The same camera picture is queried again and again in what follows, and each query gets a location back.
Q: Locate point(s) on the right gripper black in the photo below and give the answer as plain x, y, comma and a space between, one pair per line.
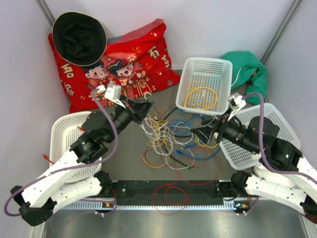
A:
220, 123

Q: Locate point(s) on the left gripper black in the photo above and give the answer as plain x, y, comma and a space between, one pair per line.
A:
137, 110

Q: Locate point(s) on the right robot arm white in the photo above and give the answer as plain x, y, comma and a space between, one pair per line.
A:
277, 155

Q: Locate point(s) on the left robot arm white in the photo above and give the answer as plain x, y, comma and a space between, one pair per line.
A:
40, 199

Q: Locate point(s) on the white basket centre back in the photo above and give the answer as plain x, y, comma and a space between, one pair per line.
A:
204, 86

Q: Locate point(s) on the red printed pillow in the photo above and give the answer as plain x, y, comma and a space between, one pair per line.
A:
138, 61

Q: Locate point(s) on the white cloth under basket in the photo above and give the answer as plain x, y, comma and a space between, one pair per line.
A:
262, 172

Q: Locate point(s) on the green cloth garment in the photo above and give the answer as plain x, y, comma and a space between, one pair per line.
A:
247, 68

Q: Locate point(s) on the white basket left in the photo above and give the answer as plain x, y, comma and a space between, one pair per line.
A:
65, 131

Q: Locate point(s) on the black base bar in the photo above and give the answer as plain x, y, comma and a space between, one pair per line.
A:
167, 192

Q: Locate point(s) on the black round hat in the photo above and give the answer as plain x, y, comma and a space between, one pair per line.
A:
79, 39

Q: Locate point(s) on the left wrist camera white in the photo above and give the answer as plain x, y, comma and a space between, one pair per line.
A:
111, 92

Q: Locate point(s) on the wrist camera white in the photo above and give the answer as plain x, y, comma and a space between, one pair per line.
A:
111, 92
236, 104

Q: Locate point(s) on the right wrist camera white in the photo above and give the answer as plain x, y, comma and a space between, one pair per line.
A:
236, 104

